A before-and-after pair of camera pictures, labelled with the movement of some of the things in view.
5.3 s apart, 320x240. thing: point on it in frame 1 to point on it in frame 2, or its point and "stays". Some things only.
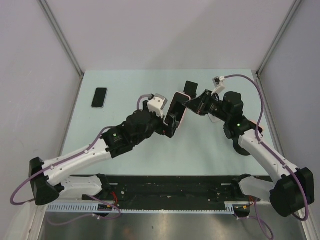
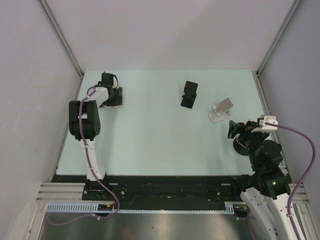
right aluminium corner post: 278,37 stays
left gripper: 167,130 to 118,99
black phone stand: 190,89 stays
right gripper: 196,104 to 246,129
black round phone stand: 239,150 stays
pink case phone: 176,107 to 113,107
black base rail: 175,190 stays
